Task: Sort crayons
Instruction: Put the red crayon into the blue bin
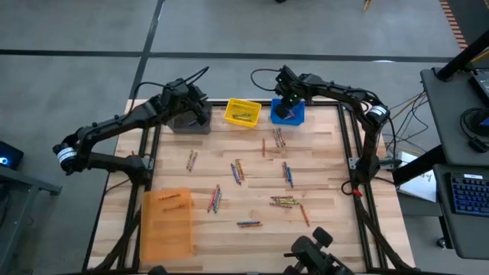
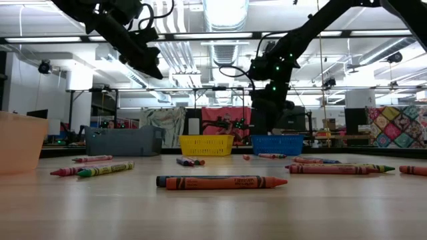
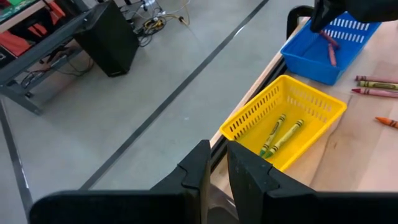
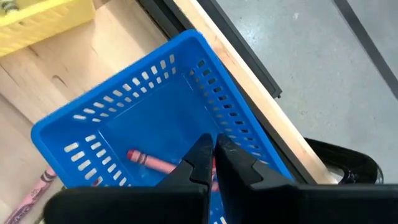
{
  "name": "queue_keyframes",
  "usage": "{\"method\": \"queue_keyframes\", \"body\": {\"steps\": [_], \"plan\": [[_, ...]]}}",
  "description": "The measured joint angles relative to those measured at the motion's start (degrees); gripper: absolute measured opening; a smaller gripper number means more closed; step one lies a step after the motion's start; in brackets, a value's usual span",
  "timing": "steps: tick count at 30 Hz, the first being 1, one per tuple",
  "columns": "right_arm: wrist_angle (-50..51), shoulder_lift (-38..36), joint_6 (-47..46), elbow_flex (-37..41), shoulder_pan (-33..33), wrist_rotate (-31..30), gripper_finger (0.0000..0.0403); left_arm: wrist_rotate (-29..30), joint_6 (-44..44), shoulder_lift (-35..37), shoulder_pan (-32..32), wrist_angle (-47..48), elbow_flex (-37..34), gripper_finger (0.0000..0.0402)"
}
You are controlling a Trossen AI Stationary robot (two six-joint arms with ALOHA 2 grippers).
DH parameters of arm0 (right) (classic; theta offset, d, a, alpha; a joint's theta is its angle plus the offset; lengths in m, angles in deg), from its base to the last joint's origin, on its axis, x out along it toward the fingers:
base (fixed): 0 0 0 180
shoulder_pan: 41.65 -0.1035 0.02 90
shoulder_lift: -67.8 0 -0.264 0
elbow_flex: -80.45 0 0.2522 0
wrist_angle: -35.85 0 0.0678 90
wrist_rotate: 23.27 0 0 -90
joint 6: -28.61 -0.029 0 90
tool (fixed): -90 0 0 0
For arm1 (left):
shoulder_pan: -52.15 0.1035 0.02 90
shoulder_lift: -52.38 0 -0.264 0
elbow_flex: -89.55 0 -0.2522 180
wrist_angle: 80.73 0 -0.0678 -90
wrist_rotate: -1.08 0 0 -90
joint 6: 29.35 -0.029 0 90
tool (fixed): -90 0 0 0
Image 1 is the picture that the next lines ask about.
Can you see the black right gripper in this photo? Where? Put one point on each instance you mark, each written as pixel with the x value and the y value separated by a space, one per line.
pixel 290 89

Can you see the small black caster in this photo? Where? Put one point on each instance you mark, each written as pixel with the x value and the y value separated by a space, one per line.
pixel 441 243

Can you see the blue plastic basket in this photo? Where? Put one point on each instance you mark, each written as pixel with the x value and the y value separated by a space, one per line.
pixel 300 119

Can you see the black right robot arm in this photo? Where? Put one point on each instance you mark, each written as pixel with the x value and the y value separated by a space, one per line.
pixel 336 91

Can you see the red crayon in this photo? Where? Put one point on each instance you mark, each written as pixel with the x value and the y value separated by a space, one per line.
pixel 194 161
pixel 280 205

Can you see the brown crayon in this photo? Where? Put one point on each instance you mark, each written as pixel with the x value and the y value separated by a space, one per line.
pixel 282 197

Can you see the small red tag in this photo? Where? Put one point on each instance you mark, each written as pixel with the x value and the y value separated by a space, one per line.
pixel 359 193

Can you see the dark device with blue light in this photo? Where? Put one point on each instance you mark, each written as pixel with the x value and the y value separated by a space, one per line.
pixel 13 154

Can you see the yellow-green crayon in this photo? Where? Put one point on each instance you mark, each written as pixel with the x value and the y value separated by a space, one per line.
pixel 287 201
pixel 190 160

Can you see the grey desk top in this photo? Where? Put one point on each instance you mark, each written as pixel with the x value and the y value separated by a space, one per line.
pixel 447 122

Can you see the orange translucent plastic bin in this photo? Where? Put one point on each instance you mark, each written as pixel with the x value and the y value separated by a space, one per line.
pixel 166 237

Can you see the red-orange crayon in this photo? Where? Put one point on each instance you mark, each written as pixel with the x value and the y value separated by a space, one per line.
pixel 212 198

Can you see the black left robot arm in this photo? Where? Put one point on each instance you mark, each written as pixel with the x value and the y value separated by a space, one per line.
pixel 114 124

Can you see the white paper sheet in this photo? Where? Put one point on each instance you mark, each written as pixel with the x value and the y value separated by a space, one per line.
pixel 420 187

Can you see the orange crayon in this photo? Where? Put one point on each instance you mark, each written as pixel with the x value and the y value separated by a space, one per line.
pixel 285 172
pixel 170 197
pixel 304 215
pixel 252 225
pixel 173 208
pixel 241 171
pixel 263 147

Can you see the magenta crayon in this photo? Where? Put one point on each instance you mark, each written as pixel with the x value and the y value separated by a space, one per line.
pixel 292 113

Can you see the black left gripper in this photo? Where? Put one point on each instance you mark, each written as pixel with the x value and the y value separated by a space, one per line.
pixel 179 97

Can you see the grey metal stand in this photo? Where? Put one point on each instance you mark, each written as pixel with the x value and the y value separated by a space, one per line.
pixel 38 184

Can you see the dark grey plastic bin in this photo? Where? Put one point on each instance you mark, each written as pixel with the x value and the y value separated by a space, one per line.
pixel 183 129

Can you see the grey keyboard shelf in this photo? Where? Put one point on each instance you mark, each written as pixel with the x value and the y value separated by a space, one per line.
pixel 470 237

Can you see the thick black pole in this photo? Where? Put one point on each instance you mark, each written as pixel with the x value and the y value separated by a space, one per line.
pixel 420 165
pixel 462 57

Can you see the black handheld device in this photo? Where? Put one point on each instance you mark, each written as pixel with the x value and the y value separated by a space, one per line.
pixel 313 256

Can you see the blue crayon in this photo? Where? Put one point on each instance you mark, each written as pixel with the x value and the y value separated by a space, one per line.
pixel 192 123
pixel 218 203
pixel 235 174
pixel 290 176
pixel 248 222

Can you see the backlit black keyboard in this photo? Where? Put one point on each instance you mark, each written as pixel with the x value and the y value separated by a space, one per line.
pixel 471 195

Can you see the yellow plastic basket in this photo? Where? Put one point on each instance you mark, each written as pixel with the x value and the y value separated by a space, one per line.
pixel 238 105

